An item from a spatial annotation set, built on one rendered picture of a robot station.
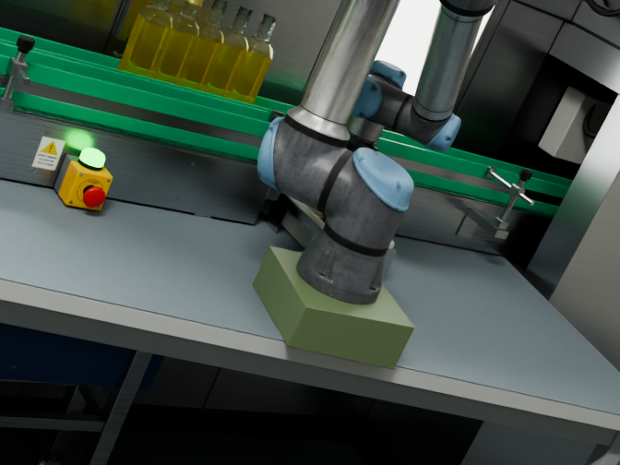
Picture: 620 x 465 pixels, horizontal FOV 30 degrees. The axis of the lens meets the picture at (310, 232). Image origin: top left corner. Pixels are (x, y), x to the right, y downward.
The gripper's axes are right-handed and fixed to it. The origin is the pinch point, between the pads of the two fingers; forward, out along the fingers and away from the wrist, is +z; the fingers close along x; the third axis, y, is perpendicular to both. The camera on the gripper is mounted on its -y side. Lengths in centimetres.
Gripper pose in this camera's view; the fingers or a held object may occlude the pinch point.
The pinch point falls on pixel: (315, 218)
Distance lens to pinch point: 238.5
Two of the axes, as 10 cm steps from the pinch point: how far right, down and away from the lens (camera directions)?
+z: -3.9, 8.7, 3.0
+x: 7.8, 1.5, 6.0
